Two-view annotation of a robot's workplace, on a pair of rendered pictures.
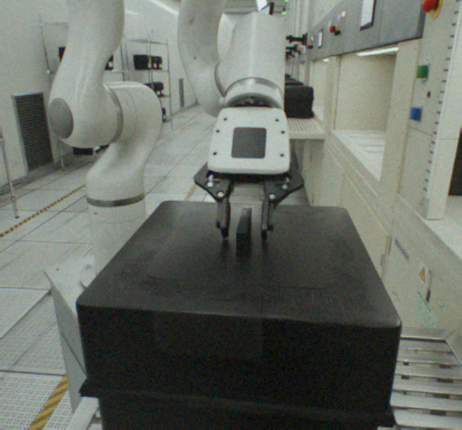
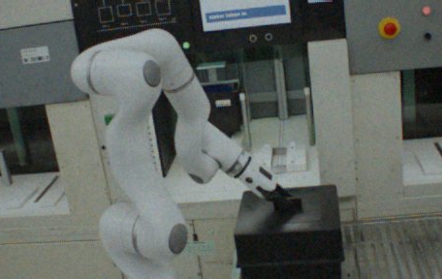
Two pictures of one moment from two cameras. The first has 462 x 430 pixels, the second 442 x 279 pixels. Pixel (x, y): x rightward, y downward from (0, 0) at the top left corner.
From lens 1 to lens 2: 1.74 m
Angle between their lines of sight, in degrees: 82
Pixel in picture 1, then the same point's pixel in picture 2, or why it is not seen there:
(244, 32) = (215, 133)
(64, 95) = (176, 220)
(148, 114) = not seen: hidden behind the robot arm
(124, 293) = (331, 221)
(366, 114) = not seen: outside the picture
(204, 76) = (207, 163)
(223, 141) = (264, 177)
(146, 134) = not seen: hidden behind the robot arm
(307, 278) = (314, 195)
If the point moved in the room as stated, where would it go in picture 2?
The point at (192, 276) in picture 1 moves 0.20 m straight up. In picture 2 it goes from (318, 212) to (313, 144)
